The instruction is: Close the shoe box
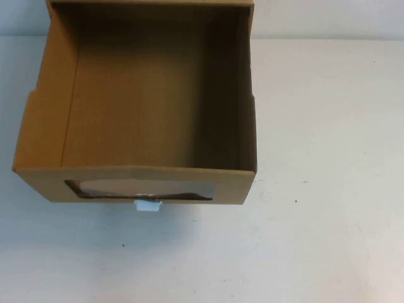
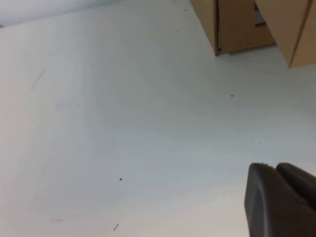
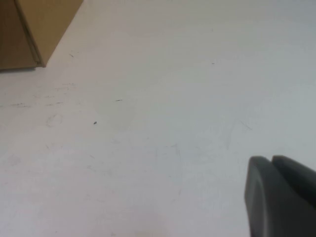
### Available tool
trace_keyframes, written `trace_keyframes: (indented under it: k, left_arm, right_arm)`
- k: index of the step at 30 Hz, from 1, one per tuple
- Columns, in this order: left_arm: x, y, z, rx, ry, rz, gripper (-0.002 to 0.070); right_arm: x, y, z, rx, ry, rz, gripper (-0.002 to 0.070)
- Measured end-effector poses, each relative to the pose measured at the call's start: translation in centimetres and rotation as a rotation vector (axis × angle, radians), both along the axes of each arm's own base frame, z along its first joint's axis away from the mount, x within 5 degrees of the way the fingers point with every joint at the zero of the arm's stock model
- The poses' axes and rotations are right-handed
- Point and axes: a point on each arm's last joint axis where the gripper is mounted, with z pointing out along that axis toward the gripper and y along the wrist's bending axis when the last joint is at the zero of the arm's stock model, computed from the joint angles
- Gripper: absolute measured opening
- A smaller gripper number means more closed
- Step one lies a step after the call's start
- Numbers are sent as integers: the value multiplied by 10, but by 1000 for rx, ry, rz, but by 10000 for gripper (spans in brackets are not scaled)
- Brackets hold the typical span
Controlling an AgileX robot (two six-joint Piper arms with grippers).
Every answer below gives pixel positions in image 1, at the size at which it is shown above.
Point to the cardboard drawer with window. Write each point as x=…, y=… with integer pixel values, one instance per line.
x=142, y=110

